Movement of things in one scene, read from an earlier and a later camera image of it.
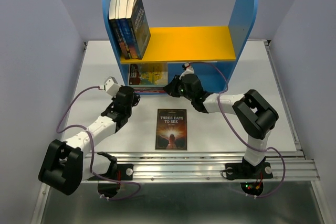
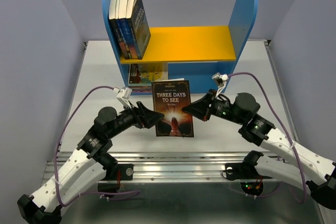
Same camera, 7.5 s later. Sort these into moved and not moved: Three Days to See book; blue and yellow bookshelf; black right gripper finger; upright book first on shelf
Moved: Three Days to See book; black right gripper finger
Not moved: blue and yellow bookshelf; upright book first on shelf
